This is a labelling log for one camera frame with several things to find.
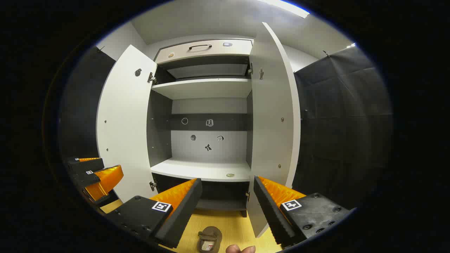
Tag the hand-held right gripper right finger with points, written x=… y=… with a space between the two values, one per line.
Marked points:
x=269 y=211

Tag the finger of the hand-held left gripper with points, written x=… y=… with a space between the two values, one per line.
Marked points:
x=84 y=179
x=86 y=166

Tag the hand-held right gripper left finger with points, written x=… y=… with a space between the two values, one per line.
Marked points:
x=182 y=214

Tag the brown fuzzy shoe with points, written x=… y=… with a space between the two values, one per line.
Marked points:
x=210 y=237

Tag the white cabinet door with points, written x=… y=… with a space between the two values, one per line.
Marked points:
x=123 y=123
x=270 y=123

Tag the white shoe cabinet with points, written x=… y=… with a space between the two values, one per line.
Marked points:
x=207 y=105

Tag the metal door hinge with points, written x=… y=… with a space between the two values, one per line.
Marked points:
x=250 y=68
x=152 y=185
x=152 y=78
x=248 y=196

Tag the white cabinet shelf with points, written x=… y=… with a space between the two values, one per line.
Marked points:
x=204 y=88
x=200 y=169

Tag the ceiling light strip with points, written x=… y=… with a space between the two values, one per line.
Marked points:
x=284 y=7

